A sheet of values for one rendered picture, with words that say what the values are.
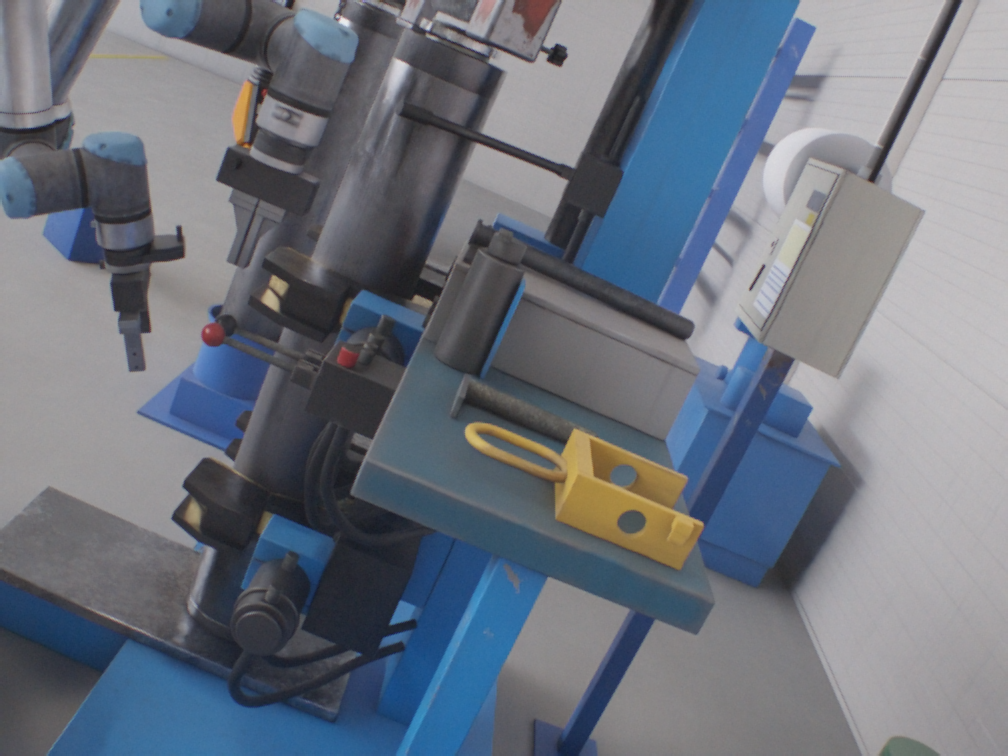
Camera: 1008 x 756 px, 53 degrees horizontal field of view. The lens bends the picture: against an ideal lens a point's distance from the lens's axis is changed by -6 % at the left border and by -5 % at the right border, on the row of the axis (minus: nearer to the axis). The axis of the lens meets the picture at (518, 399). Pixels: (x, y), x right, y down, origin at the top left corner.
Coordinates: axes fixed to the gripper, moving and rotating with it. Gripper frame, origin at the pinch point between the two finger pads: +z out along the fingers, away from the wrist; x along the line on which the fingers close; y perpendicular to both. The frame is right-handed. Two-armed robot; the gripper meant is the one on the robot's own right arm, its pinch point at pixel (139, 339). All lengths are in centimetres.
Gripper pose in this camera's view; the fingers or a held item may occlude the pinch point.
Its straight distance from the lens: 180.0
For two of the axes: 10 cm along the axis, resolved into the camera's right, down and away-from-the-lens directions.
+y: -9.7, 0.8, -2.2
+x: 2.3, 5.0, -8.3
